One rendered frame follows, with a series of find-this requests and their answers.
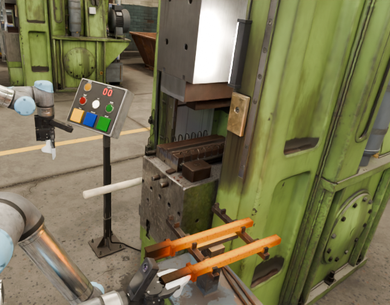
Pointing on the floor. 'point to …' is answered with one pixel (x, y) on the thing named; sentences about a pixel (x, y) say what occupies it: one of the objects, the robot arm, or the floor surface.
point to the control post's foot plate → (101, 250)
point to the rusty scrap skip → (146, 47)
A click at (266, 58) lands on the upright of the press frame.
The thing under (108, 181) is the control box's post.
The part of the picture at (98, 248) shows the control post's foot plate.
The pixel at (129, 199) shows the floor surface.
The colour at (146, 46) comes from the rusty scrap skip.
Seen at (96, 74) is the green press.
